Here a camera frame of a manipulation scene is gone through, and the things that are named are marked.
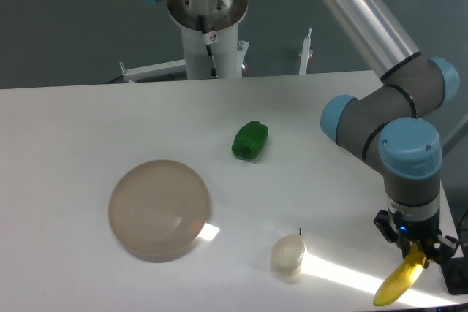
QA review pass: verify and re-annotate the white upright bracket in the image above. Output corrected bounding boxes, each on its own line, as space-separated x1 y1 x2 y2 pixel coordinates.
298 28 313 75

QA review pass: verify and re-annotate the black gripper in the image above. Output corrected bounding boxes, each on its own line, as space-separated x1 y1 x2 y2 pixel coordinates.
374 198 459 267

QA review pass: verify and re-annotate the yellow banana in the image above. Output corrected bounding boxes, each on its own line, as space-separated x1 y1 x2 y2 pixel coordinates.
373 243 429 307

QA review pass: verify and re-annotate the black box at table edge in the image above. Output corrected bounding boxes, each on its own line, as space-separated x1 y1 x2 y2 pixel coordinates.
441 257 468 295

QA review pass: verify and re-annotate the green bell pepper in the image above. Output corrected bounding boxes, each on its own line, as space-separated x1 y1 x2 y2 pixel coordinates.
231 121 269 161

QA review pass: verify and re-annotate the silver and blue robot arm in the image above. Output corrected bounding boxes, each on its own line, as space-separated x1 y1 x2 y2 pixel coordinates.
145 0 459 264

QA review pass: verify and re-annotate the round beige plate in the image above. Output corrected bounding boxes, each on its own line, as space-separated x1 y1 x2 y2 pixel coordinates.
107 159 211 262

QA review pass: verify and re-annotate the white metal frame bracket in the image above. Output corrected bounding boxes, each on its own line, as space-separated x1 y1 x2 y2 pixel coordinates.
119 59 186 83

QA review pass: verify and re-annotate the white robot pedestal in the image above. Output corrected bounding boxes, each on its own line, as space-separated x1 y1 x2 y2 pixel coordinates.
167 0 249 80

